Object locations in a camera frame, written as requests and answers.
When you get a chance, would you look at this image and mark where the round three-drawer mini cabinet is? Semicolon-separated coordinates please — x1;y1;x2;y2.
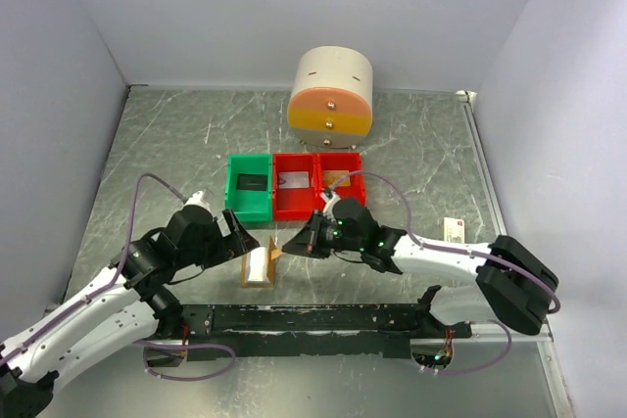
287;46;373;149

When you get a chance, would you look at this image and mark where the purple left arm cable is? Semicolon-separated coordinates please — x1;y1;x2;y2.
0;172;236;383

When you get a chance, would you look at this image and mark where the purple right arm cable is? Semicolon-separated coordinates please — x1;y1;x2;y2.
322;170;562;376

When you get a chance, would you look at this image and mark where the white red card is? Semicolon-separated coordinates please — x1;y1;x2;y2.
443;217;465;244

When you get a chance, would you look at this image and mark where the aluminium frame rail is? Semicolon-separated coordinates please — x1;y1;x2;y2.
455;89;555;344

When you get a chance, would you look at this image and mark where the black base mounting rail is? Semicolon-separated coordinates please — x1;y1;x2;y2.
148;303;471;359

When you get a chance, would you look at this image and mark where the black card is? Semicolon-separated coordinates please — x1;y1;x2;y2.
236;173;267;192

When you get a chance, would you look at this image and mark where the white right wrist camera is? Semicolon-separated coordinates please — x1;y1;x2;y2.
321;190;341;216

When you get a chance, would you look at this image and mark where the silver VIP card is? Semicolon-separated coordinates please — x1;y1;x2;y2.
277;171;311;189

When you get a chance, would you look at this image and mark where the red bin with gold card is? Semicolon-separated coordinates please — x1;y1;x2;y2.
313;152;366;209

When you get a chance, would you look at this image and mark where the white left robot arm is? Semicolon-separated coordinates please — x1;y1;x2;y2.
1;204;260;417

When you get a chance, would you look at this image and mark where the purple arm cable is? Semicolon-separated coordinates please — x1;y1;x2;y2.
0;172;236;383
322;170;562;376

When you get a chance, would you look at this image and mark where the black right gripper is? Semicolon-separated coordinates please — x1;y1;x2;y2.
283;209;364;258

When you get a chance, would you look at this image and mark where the red bin with silver card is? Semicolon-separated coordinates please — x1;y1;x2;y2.
272;153;317;222

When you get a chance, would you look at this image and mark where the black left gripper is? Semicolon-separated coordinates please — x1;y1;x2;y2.
177;207;260;269

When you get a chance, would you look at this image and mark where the tan leather card holder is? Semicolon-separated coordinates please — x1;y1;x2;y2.
240;237;283;288

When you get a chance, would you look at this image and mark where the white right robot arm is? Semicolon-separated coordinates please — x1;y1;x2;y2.
281;198;558;338

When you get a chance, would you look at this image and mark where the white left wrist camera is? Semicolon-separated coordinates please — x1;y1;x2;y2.
184;190;211;211

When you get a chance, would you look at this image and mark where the gold VIP card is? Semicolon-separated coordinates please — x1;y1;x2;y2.
322;169;351;187

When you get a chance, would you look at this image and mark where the green plastic bin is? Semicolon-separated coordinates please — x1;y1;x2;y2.
224;154;273;224

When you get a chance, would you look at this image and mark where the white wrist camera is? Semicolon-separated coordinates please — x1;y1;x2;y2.
321;190;341;216
184;190;211;211

